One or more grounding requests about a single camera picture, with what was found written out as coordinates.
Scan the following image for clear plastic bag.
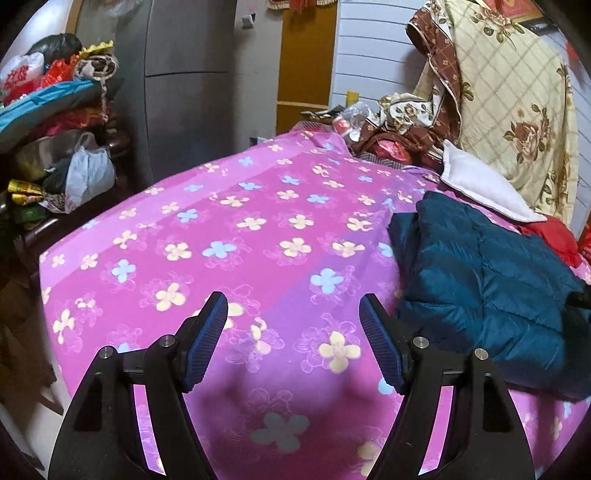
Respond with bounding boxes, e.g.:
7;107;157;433
339;102;382;139

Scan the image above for red shiny packet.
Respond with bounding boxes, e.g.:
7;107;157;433
373;138;411;163

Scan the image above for cream floral cloth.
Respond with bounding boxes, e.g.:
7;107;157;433
378;91;445;127

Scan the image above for black plastic bag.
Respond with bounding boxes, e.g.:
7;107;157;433
27;33;84;63

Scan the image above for white pillow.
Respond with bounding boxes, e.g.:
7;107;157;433
438;138;548;225

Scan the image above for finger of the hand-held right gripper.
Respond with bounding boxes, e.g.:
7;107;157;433
564;287;591;326

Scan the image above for beige floral quilt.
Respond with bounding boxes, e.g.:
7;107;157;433
411;0;581;227

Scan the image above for yellow snack packets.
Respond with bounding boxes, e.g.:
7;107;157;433
7;178;46;205

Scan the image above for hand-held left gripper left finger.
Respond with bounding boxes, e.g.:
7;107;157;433
48;291;229;480

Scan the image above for red garment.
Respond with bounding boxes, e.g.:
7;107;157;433
517;216;591;269

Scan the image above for blue puffer jacket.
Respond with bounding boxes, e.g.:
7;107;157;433
387;190;591;401

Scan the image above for red and white plastic bag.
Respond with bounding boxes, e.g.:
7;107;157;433
0;52;47;95

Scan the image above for brown floral cloth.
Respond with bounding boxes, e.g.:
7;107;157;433
355;7;463;169

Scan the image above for grey wardrobe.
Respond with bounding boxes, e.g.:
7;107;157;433
74;0;283;188

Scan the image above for pink floral bed sheet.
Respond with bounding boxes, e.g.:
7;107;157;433
39;129;591;480

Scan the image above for blue cloth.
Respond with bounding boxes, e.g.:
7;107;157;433
0;78;101;137

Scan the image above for red wall decoration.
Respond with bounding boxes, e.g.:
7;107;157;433
501;0;548;21

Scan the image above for wooden door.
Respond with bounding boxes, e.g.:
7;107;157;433
276;0;339;136

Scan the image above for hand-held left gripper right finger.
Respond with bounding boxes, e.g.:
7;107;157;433
359;293;539;480

